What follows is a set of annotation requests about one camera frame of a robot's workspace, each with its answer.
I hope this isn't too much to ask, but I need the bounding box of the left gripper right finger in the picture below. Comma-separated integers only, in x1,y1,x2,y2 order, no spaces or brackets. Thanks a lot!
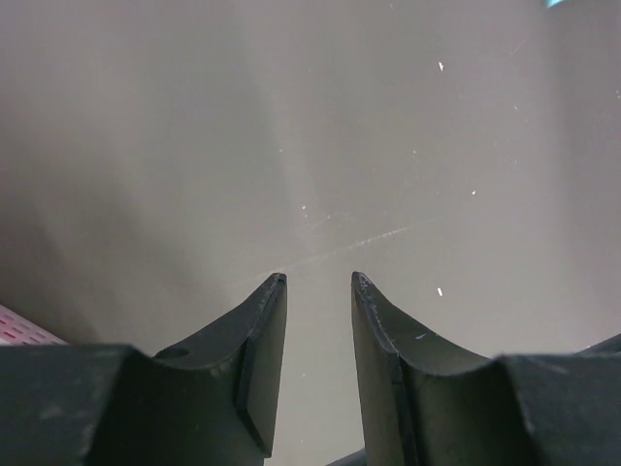
351,272,620,465

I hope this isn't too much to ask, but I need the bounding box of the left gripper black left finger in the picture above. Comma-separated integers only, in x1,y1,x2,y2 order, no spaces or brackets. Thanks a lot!
1,274,287,465

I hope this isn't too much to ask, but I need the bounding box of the teal t-shirt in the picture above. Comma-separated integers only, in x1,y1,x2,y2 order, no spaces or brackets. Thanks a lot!
542,0,565,8

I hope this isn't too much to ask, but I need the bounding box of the white plastic laundry basket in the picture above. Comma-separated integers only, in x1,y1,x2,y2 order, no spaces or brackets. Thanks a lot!
0,306,66,346

